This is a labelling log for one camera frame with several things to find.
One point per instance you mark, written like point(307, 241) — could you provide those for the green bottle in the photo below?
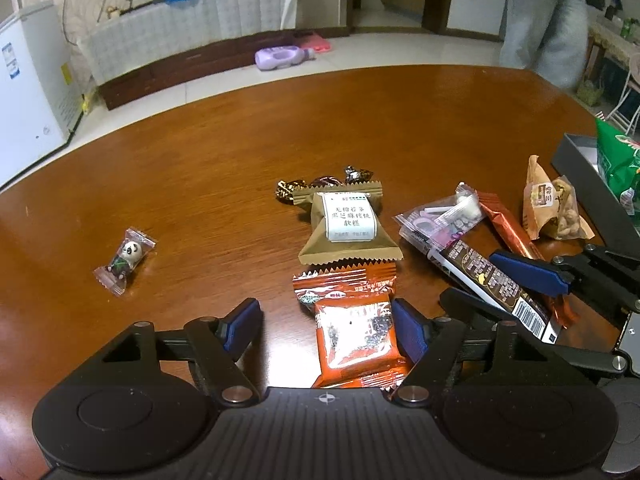
point(626, 27)

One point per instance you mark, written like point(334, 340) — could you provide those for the gold foil candy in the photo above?
point(290, 191)

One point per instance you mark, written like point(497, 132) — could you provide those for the dark wooden tv cabinet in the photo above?
point(165, 72)

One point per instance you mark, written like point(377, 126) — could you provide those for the grey box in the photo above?
point(585, 180)

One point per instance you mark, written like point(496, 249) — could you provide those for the pink slippers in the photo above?
point(312, 42)

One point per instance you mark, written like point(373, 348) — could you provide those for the clear packet purple candy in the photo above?
point(440, 222)

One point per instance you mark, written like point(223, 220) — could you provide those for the panda candy clear wrapper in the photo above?
point(127, 257)

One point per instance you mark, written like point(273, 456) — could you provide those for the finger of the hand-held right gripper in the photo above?
point(470, 307)
point(530, 272)

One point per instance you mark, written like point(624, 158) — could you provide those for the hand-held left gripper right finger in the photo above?
point(407, 330)

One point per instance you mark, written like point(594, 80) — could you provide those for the purple plastic bottle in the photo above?
point(280, 57)

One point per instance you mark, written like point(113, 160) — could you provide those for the brown foil candy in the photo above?
point(326, 180)

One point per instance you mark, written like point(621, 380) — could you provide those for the copper foil snack bar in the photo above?
point(505, 225)

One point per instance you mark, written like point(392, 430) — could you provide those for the green prawn cracker bag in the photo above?
point(620, 160)

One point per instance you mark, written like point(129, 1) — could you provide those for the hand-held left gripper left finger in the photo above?
point(242, 325)

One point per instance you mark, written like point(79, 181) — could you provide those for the green basket bag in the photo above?
point(591, 94)

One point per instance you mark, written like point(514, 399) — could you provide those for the white folding chair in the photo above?
point(627, 105)

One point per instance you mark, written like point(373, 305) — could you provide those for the table with lace cloth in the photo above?
point(612, 40)

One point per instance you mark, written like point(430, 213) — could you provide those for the white freezer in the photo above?
point(30, 85)

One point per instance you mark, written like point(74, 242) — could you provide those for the dark brown snack bar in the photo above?
point(475, 270)

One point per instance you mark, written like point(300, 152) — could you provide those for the gold snack packet white label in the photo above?
point(350, 250)

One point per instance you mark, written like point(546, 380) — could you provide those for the white quilted cabinet cover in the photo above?
point(190, 30)

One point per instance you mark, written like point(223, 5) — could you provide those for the tan nut snack packet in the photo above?
point(550, 200)

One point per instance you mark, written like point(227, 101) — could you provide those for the dark silver foil candy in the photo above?
point(357, 174)

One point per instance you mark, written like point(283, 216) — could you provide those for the orange snack packet clear window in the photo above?
point(355, 345)

